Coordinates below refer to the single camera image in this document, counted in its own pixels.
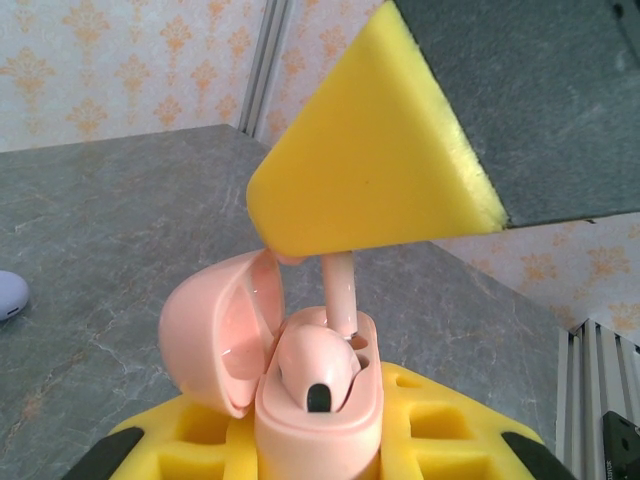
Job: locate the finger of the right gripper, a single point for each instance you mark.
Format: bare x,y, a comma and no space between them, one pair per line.
360,165

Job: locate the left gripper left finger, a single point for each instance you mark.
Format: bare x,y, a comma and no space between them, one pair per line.
165,450

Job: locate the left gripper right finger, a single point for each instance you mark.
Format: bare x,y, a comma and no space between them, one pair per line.
450,450

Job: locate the pink earbud charging case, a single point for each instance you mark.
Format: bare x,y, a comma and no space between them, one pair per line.
320,440

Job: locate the aluminium mounting beam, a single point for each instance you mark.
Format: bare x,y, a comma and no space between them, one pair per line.
580,400

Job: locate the aluminium corner post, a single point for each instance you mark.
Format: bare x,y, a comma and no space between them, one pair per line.
262,65

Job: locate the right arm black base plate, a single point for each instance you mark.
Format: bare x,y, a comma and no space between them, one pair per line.
622,460

